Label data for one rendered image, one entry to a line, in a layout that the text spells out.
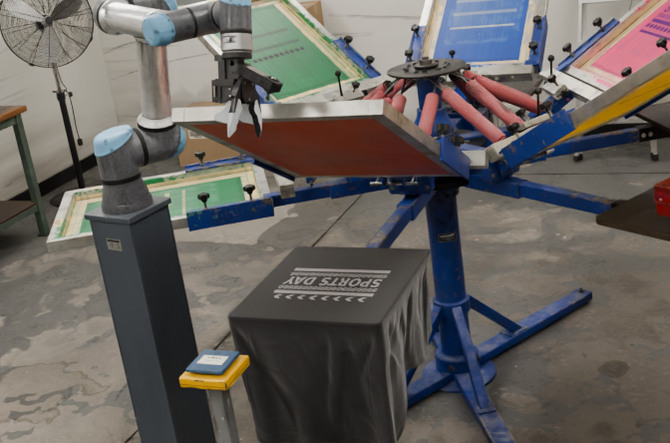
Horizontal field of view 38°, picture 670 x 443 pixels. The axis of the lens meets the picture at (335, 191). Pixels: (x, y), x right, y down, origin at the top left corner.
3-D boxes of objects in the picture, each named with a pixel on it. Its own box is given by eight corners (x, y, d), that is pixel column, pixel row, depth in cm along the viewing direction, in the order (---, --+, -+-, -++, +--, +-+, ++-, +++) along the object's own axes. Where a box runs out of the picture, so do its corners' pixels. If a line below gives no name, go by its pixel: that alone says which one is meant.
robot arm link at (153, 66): (127, 157, 290) (111, -17, 262) (171, 144, 298) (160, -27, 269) (146, 174, 282) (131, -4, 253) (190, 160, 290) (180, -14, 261)
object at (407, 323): (401, 461, 260) (382, 320, 247) (388, 459, 261) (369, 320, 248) (445, 374, 300) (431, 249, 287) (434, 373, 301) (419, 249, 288)
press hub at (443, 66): (495, 402, 377) (464, 65, 334) (401, 394, 392) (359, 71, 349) (514, 353, 411) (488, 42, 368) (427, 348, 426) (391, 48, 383)
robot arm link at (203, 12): (175, 9, 234) (194, 3, 225) (215, 0, 240) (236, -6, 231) (183, 41, 235) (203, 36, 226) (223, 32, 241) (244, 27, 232)
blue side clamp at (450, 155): (443, 160, 271) (444, 136, 272) (426, 161, 273) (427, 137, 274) (469, 180, 298) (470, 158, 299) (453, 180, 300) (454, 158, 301)
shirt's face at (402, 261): (378, 325, 246) (378, 323, 246) (227, 317, 262) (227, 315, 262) (429, 250, 287) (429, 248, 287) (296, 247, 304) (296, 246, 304)
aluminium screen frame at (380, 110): (383, 114, 227) (383, 99, 228) (170, 122, 250) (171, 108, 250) (466, 176, 299) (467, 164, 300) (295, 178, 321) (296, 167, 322)
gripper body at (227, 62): (226, 106, 232) (225, 55, 231) (258, 104, 229) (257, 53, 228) (211, 105, 225) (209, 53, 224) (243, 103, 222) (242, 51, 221)
